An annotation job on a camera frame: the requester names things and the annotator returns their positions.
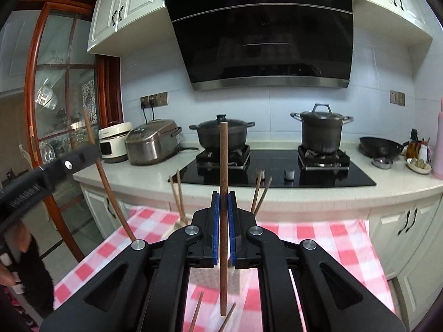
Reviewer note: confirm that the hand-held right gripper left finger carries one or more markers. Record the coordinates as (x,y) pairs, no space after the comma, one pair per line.
(216,228)

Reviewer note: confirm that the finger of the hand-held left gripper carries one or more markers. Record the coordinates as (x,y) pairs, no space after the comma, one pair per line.
(78,162)

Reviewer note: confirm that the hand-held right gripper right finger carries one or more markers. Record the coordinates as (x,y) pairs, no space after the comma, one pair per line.
(231,228)

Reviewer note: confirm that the white perforated utensil basket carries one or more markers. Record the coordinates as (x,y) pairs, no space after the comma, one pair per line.
(174,231)

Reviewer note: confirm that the person's left hand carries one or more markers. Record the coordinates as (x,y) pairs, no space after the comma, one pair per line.
(25,237)

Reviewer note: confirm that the white countertop appliance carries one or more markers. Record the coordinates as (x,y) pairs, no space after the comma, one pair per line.
(110,141)

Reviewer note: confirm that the silver cooktop knob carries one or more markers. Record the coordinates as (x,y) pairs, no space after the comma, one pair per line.
(260,174)
(289,174)

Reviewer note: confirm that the black burner grate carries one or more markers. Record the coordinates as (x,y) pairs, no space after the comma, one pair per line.
(311,160)
(238,155)

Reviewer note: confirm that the silver rice cooker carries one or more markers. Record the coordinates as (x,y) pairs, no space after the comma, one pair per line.
(152,145)

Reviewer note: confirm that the red white checkered tablecloth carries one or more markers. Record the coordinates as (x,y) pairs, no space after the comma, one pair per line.
(311,235)

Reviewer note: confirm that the black casserole pot with lid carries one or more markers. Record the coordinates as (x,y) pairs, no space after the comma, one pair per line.
(207,135)

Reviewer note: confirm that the wooden glass display cabinet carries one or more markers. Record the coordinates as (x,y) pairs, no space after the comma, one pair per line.
(29,76)

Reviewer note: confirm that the black glass gas cooktop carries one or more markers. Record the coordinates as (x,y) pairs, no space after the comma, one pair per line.
(328,176)

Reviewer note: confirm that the pink patterned clothing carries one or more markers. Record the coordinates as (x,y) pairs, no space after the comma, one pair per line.
(20,309)

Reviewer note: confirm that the tall grey stockpot with lid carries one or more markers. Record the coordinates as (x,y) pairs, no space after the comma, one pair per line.
(322,135)

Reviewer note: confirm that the small metal bowl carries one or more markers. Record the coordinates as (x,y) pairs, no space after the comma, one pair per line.
(381,163)

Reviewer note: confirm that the black wok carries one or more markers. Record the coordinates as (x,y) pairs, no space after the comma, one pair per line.
(380,147)

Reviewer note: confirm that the white upper kitchen cabinet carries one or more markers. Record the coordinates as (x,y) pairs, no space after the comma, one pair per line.
(380,7)
(145,0)

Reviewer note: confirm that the black range hood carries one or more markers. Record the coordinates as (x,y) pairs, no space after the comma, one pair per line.
(259,41)

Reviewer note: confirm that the white bowl with green food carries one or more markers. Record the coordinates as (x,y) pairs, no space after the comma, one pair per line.
(418,166)

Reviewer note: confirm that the amber glass bottle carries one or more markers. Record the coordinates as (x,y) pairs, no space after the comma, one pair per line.
(412,147)

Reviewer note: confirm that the small white bottle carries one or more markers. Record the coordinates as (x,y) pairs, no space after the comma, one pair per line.
(423,152)

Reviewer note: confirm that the wall socket with black plug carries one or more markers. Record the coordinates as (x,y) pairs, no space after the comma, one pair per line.
(144,102)

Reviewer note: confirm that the gold wall socket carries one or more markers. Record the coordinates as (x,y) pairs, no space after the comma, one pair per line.
(159,99)

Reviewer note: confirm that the gold wall switch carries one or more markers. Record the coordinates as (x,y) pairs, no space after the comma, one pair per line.
(397,98)

